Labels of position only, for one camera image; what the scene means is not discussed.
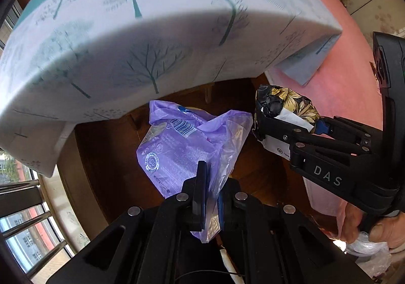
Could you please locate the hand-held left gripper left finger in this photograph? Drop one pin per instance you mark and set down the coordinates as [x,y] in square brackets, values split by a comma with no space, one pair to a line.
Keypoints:
[199,204]

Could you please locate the white stick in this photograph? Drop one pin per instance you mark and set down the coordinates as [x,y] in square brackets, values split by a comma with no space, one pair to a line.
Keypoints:
[232,266]

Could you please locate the tree print tablecloth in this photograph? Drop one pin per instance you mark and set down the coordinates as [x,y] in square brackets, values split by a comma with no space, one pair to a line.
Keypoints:
[126,33]

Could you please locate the white plastic bag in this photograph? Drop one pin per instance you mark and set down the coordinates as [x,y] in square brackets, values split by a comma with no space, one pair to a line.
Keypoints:
[370,252]

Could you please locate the person's right hand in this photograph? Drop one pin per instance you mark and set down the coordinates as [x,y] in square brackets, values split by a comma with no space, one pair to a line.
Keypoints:
[389,231]

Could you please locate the black floral wrapper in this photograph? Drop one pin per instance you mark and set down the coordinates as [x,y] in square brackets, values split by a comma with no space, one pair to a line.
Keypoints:
[294,100]

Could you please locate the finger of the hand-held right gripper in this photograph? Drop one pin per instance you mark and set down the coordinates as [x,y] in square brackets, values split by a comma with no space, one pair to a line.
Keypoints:
[321,127]
[284,132]

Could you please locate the pink bed sheet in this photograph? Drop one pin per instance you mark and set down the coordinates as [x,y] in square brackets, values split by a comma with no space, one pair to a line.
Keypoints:
[348,65]

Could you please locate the purple plastic bag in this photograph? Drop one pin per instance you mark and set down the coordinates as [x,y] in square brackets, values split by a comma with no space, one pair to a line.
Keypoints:
[177,157]

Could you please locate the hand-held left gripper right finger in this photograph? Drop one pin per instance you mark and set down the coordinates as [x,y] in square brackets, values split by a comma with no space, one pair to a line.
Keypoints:
[220,211]

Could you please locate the dark window grille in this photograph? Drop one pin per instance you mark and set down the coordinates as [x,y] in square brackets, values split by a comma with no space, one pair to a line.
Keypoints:
[25,201]

